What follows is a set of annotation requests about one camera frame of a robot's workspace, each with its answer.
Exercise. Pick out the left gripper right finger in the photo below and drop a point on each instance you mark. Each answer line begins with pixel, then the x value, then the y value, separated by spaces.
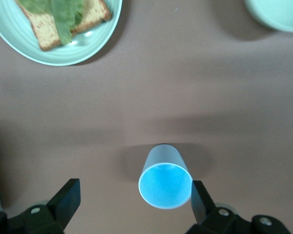
pixel 202 207

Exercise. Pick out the pale green plate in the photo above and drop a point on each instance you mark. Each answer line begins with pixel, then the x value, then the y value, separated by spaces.
pixel 92 46

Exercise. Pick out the toast slice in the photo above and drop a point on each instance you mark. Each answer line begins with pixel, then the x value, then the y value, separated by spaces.
pixel 45 34

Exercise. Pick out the light blue plastic cup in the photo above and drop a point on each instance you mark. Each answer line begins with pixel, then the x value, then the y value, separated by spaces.
pixel 164 187

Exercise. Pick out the green lettuce leaf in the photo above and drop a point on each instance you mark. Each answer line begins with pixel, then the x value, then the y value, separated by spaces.
pixel 63 26

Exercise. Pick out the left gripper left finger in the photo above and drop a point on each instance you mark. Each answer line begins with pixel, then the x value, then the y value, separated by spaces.
pixel 63 204

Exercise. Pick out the pale green bowl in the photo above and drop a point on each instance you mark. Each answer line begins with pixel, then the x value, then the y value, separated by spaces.
pixel 278 12

